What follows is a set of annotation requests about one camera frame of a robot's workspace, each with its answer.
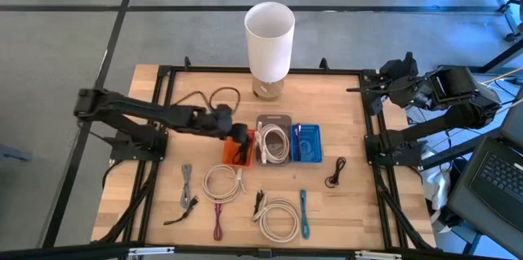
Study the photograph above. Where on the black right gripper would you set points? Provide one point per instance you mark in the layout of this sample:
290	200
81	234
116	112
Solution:
404	90

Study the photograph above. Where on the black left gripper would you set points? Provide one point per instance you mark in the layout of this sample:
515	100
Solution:
240	132

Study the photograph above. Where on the orange plastic basket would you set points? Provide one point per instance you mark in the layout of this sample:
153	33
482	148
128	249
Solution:
229	153

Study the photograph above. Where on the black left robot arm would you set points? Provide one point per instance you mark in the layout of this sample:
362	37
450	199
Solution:
163	113

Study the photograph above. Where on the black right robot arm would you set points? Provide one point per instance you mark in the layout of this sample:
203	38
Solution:
449	100

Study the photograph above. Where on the grey translucent plastic basket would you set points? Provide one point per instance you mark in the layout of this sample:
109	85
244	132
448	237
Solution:
273	120

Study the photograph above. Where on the blue plastic basket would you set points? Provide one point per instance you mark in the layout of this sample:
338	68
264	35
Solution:
312	145

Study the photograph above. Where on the white shade wooden table lamp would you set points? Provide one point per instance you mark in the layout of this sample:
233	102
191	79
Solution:
269	47

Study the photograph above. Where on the white bag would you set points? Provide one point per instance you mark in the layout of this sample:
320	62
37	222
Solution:
436	190

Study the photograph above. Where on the black floor stand beam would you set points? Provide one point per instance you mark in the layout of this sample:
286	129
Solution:
504	56

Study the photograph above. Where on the dark grey laptop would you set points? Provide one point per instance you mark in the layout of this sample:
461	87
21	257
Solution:
498	178

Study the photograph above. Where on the black aluminium table frame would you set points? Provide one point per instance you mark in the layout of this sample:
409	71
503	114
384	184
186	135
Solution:
327	71

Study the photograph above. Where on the silver metal bracket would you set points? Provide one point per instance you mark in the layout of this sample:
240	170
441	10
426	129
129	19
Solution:
378	255
151	251

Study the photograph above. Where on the black wheeled stand frame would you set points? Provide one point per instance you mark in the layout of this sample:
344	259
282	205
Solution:
506	5

